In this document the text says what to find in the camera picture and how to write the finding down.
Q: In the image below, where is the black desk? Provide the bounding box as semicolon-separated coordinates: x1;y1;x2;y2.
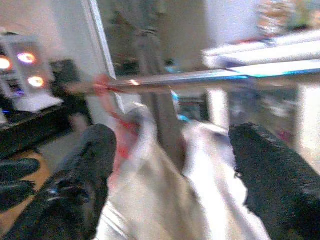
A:
0;59;93;161

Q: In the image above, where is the white computer case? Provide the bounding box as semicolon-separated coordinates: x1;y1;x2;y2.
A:
0;34;65;113

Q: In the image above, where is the silver clothes rail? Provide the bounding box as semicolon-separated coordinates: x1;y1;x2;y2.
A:
62;67;320;95

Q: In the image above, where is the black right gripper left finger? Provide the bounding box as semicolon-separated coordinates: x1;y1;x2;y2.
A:
0;123;118;240

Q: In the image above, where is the white table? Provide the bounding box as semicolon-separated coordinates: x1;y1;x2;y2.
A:
201;29;320;76

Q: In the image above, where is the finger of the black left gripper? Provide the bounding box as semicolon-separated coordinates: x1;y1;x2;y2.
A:
0;181;36;213
0;158;41;182

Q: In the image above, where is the white shirt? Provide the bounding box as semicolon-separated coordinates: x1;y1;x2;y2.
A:
96;104;271;240

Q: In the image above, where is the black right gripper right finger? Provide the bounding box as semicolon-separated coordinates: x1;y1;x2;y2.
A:
228;122;320;240

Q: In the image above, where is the white upright post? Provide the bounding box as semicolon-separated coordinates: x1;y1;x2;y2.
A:
82;0;126;113

